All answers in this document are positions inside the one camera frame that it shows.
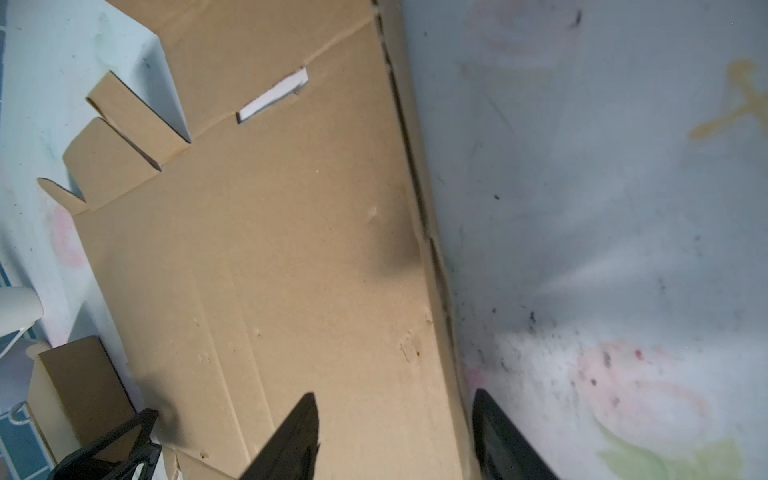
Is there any brown cardboard box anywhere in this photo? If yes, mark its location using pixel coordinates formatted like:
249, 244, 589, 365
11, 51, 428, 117
41, 1, 480, 479
26, 336, 136, 463

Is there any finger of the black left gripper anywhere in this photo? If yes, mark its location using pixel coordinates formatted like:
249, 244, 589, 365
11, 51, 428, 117
48, 408, 159, 480
104, 443, 162, 480

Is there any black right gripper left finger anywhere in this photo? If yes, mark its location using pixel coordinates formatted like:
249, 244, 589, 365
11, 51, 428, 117
240, 392, 320, 480

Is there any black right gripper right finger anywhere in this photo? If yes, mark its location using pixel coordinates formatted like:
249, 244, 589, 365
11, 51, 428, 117
471, 388, 558, 480

